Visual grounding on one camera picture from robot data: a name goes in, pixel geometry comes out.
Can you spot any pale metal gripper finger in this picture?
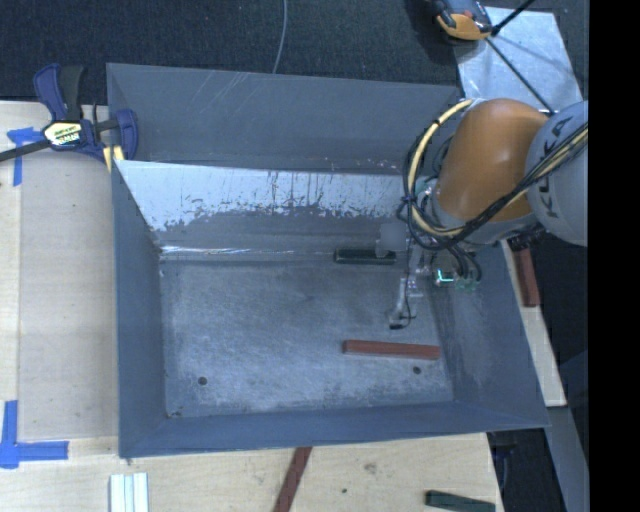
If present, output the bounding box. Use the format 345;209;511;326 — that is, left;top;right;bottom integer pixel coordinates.
374;221;410;259
388;278;425;330

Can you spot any dark green flat block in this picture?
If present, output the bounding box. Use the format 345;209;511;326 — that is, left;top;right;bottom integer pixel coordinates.
333;247;398;266

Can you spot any red-brown flat block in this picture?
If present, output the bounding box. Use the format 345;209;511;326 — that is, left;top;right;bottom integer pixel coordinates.
271;446;314;512
342;339;443;361
513;247;542;308

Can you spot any grey metal bin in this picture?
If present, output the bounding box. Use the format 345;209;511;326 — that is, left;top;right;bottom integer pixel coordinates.
105;62;552;459

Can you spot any pale wood board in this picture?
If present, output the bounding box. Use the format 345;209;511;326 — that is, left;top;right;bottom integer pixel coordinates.
16;149;121;444

